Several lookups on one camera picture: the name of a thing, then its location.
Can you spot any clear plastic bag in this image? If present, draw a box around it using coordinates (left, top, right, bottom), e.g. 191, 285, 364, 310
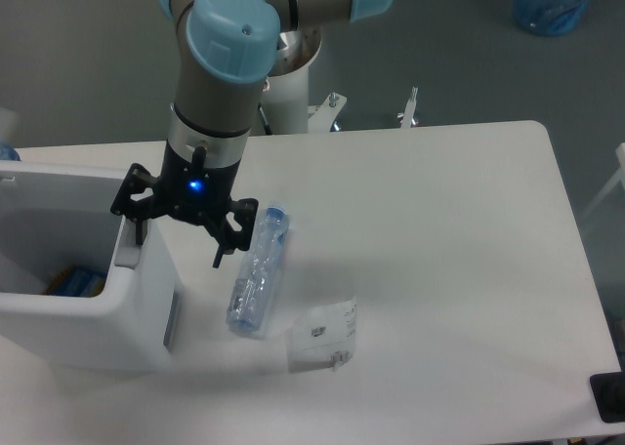
286, 298, 357, 372

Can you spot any black device at table edge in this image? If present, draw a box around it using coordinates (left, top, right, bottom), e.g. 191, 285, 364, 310
589, 372, 624, 424

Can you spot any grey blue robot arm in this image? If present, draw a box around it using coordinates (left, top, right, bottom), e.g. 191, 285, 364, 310
111, 0, 394, 256

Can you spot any clear plastic water bottle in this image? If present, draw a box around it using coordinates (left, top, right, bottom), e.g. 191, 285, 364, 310
226, 204, 290, 335

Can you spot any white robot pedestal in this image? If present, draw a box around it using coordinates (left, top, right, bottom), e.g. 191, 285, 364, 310
168, 24, 422, 142

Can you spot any white trash can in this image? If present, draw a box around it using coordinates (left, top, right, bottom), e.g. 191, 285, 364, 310
1, 161, 182, 372

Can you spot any black cable on pedestal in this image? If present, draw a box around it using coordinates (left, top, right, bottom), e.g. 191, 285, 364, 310
257, 101, 273, 137

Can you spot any blue water jug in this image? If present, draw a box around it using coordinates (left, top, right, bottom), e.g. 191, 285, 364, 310
512, 0, 591, 37

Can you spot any blue object at left edge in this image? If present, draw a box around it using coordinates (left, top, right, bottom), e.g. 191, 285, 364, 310
0, 140, 21, 162

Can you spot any blue box inside can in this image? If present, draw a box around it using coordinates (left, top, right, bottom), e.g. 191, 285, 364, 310
44, 265, 106, 298

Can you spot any white frame at right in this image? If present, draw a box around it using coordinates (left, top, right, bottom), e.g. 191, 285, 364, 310
581, 143, 624, 220

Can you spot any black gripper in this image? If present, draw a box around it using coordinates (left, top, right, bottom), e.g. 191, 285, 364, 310
110, 143, 259, 268

